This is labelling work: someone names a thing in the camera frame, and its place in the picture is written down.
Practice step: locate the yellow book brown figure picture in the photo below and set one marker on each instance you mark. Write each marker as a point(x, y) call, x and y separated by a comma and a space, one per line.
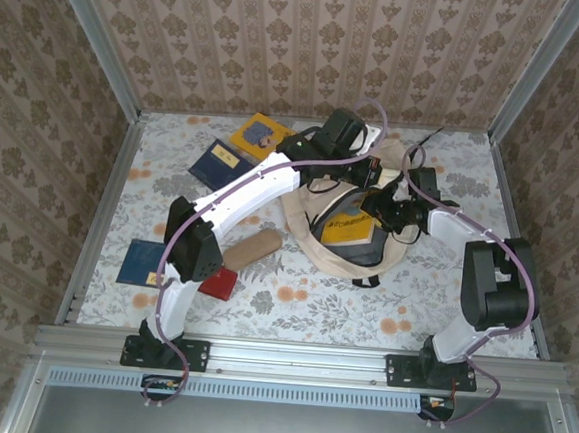
point(346, 228)

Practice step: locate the beige canvas backpack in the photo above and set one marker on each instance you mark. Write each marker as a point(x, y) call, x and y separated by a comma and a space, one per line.
point(317, 249)

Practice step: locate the yellow book blue hair picture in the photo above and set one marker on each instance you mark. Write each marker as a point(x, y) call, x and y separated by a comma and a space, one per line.
point(256, 133)

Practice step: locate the tan glasses case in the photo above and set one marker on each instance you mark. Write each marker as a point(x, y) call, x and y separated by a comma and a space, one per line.
point(252, 247)

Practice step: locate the navy book white label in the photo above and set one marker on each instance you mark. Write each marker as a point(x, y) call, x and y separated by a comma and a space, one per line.
point(218, 163)

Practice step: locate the red wallet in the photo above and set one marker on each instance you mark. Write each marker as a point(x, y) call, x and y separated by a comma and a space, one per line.
point(221, 284)

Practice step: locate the navy book yellow label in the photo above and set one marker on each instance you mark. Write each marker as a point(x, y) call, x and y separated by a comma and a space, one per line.
point(138, 262)

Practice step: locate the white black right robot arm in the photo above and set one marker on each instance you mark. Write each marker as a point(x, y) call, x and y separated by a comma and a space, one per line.
point(494, 293)

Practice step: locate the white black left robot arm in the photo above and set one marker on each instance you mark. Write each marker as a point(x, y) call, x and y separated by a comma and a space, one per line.
point(251, 193)

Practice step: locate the floral tablecloth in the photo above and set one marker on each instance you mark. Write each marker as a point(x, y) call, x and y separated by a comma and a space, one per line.
point(337, 310)

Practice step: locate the aluminium right side rail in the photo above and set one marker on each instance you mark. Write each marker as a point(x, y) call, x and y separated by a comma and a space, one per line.
point(507, 193)

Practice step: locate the aluminium rail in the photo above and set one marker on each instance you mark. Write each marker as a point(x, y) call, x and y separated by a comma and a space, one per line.
point(102, 222)
point(177, 111)
point(507, 193)

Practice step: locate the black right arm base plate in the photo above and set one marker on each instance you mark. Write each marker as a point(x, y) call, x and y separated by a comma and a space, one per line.
point(398, 370)

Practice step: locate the aluminium back rail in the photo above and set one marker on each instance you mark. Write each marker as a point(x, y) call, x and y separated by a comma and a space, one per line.
point(177, 111)

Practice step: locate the aluminium rail under arm bases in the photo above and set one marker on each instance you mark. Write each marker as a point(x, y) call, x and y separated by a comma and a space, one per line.
point(298, 362)

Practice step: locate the aluminium right frame post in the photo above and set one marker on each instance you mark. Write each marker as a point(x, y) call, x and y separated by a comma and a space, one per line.
point(538, 70)

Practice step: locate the aluminium frame post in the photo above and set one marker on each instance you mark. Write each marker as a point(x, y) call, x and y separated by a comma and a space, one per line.
point(538, 70)
point(101, 41)

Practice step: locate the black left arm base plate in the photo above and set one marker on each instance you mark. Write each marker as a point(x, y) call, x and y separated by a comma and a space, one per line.
point(198, 355)

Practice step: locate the aluminium left side rail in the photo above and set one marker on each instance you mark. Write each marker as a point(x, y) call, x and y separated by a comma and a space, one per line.
point(102, 222)

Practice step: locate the aluminium left frame post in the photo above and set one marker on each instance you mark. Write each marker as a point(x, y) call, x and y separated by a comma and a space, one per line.
point(101, 41)

